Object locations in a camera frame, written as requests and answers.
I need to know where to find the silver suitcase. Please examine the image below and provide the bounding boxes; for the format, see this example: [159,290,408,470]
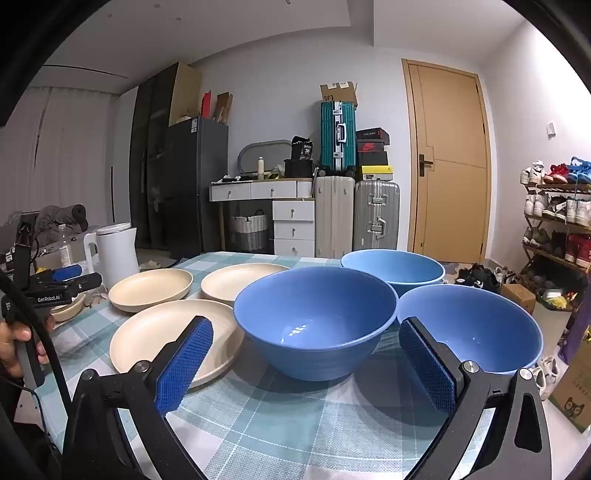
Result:
[353,180,400,252]

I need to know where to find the pair of white sneakers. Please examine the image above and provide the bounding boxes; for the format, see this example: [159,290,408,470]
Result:
[531,355,561,400]

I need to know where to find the rows of shoes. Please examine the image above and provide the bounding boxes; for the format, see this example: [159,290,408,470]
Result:
[521,157,591,268]

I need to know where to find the clear plastic bottle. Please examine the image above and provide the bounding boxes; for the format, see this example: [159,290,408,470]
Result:
[59,224,75,268]

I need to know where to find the wooden door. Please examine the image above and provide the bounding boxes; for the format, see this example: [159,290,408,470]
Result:
[402,58,491,265]

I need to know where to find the black sneakers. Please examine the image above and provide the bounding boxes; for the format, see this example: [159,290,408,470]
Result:
[455,263,502,294]

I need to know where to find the white curtain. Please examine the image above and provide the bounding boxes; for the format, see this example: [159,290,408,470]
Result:
[28,85,116,227]

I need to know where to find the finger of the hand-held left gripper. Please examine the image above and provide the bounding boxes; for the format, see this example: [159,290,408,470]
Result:
[31,264,84,283]
[55,272,103,293]

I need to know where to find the teal suitcase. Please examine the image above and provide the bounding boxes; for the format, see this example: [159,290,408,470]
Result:
[320,100,357,172]

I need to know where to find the black pouch bag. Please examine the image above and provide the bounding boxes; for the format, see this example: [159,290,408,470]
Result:
[290,136,315,162]

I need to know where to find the brown paper bag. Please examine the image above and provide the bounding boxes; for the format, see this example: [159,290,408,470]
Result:
[213,92,234,124]

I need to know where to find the cream plate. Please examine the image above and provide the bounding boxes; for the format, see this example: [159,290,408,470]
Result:
[201,263,291,306]
[110,299,245,391]
[108,268,194,313]

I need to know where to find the black cable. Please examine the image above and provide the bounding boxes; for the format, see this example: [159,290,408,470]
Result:
[0,270,75,416]

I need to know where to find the grey clothes pile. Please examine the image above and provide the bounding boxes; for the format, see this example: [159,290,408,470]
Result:
[36,204,89,234]

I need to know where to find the oval grey mirror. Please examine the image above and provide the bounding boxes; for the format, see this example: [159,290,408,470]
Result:
[237,140,296,178]

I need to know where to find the white electric kettle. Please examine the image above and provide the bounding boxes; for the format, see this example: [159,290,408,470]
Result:
[83,223,139,289]

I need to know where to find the blue bowl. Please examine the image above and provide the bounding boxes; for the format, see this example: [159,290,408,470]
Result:
[396,284,544,376]
[233,267,399,381]
[341,250,446,298]

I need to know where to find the white desk with drawers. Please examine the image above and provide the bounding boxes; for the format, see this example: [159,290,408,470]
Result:
[209,178,317,258]

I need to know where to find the tall dark cabinet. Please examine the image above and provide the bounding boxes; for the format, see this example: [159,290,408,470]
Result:
[129,62,201,250]

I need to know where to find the black box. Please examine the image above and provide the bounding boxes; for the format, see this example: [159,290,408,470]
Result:
[283,159,314,179]

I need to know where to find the woven laundry basket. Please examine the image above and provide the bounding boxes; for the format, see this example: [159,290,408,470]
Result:
[229,210,269,252]

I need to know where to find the printed cardboard box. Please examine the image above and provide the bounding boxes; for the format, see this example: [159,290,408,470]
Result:
[547,323,591,432]

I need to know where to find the yellow and black shoebox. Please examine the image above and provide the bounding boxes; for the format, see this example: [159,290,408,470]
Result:
[358,165,394,182]

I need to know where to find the purple rolled mat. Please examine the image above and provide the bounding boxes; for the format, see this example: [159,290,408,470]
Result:
[558,314,591,365]

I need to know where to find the checked teal tablecloth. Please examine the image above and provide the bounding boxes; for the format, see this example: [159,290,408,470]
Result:
[34,251,550,480]

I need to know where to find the small cream bowl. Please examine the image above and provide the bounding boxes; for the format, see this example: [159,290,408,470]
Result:
[50,293,87,323]

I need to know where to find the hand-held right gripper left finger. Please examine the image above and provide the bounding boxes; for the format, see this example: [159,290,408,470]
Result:
[62,315,215,480]

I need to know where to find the plain cardboard box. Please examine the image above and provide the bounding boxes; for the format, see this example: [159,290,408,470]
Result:
[501,283,537,315]

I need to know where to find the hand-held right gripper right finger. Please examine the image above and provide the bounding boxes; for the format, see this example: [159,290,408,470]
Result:
[398,316,552,480]

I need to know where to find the beige suitcase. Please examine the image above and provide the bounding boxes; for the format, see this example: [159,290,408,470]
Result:
[315,175,356,259]

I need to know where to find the person's left hand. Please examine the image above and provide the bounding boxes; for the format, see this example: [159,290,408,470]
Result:
[0,320,49,380]

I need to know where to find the wooden shoe rack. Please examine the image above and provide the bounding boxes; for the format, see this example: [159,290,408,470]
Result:
[521,182,591,296]

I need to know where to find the black fridge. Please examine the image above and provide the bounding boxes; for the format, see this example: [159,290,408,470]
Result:
[165,116,229,259]

